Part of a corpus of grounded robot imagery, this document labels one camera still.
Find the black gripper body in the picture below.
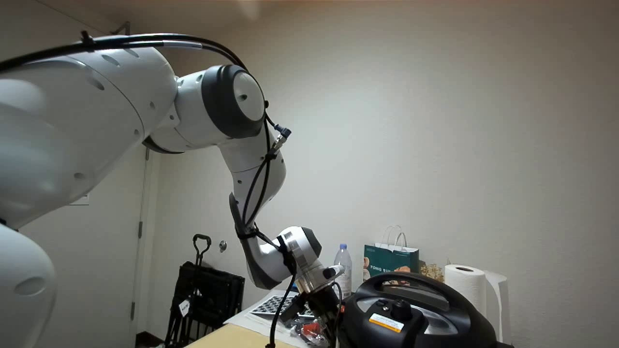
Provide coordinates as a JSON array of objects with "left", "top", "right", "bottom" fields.
[{"left": 282, "top": 287, "right": 342, "bottom": 326}]

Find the black basket with handle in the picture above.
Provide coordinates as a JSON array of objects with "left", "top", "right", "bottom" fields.
[{"left": 162, "top": 233, "right": 248, "bottom": 348}]

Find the green paper gift bag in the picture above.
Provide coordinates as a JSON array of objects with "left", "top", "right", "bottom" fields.
[{"left": 362, "top": 231, "right": 422, "bottom": 283}]

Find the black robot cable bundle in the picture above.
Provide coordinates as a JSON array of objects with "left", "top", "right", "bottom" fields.
[{"left": 0, "top": 30, "right": 300, "bottom": 348}]

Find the red and black small packet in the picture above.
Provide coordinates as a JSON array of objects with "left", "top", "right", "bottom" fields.
[{"left": 298, "top": 322, "right": 329, "bottom": 345}]

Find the white paper towel roll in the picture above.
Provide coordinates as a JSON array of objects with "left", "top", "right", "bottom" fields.
[{"left": 443, "top": 262, "right": 487, "bottom": 320}]

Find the clear plastic water bottle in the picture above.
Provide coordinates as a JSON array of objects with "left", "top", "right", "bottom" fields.
[{"left": 333, "top": 242, "right": 354, "bottom": 295}]

